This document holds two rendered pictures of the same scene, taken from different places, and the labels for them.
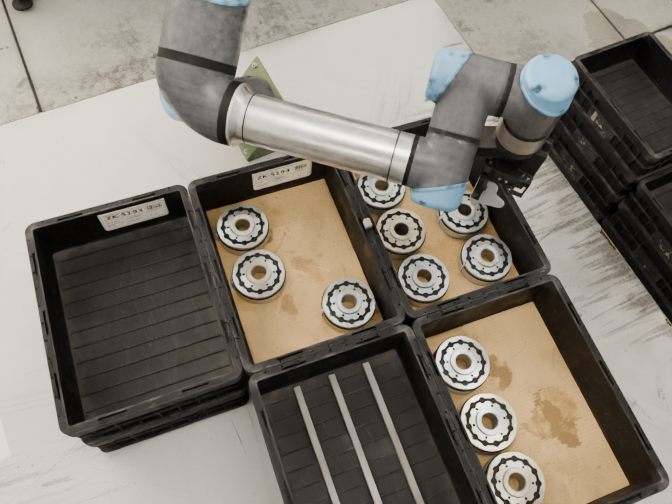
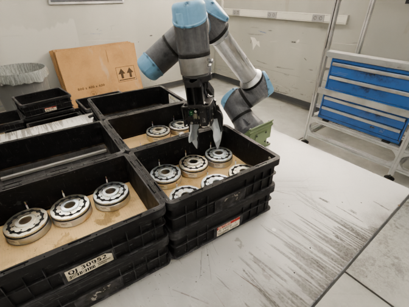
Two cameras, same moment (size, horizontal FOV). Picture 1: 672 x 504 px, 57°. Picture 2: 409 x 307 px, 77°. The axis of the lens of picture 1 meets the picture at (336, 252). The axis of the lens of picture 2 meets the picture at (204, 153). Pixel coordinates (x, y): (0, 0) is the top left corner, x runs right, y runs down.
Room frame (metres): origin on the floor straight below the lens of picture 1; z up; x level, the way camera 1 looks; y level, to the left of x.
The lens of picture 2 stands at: (0.57, -0.88, 1.37)
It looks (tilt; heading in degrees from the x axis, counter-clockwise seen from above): 32 degrees down; 85
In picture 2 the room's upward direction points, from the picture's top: straight up
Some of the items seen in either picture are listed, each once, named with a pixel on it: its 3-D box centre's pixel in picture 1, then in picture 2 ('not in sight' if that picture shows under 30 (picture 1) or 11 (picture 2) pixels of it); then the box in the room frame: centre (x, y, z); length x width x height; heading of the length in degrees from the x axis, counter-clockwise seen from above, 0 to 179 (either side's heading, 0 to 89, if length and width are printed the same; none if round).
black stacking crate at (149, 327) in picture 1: (137, 309); (137, 111); (0.35, 0.35, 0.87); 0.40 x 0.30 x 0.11; 28
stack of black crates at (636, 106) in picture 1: (616, 137); not in sight; (1.33, -0.85, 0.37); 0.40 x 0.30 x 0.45; 33
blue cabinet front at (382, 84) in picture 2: not in sight; (363, 99); (2.11, 1.10, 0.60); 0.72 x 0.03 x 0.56; 123
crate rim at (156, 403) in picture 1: (130, 299); (136, 102); (0.35, 0.35, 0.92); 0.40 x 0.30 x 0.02; 28
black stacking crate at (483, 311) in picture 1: (523, 407); (74, 219); (0.27, -0.37, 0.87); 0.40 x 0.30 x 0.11; 28
